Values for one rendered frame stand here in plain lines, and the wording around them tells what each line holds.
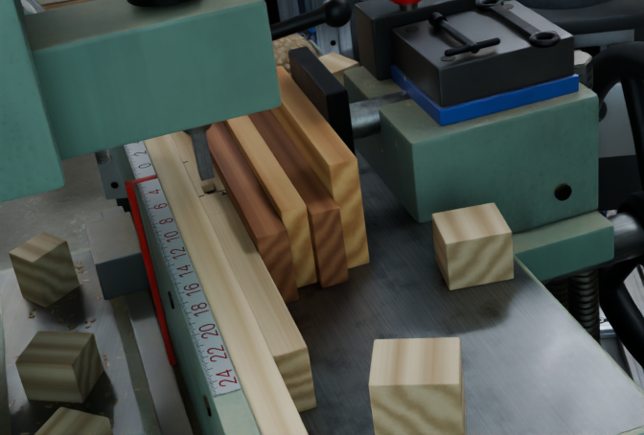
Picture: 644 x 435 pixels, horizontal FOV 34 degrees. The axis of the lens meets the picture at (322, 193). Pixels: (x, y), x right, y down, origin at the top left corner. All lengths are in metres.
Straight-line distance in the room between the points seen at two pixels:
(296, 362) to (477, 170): 0.22
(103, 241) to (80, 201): 1.95
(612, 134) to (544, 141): 0.50
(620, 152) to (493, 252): 0.61
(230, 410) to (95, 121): 0.21
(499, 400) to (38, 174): 0.27
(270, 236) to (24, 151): 0.15
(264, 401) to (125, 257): 0.35
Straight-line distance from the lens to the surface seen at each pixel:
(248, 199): 0.65
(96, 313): 0.85
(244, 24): 0.62
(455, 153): 0.68
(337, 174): 0.63
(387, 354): 0.51
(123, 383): 0.77
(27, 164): 0.59
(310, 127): 0.67
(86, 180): 2.89
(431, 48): 0.70
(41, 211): 2.80
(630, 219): 0.83
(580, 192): 0.74
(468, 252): 0.62
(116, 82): 0.61
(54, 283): 0.87
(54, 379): 0.76
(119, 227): 0.86
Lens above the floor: 1.26
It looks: 29 degrees down
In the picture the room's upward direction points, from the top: 8 degrees counter-clockwise
